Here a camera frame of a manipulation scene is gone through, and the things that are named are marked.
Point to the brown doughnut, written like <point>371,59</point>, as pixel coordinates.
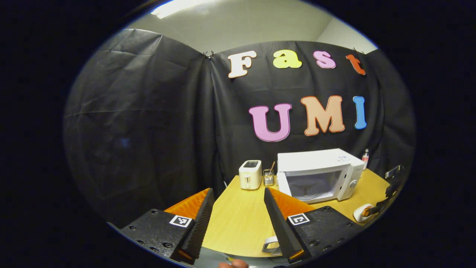
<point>366,212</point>

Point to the clear glass utensil holder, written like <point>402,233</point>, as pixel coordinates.
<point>268,178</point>

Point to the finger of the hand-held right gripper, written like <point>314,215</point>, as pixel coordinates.
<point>381,205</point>
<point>393,178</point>

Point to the white toaster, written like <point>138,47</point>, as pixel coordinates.
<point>250,175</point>

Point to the white microwave oven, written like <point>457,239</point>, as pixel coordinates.
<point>316,162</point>

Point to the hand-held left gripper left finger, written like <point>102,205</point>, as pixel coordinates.
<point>199,230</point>

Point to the small bottle with pink label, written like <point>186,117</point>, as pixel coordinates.
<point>366,158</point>

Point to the black backdrop cloth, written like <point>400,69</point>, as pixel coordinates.
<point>148,130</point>

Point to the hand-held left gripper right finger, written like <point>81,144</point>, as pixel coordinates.
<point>280,227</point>

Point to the glass turntable tray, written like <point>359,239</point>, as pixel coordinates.
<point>310,190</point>

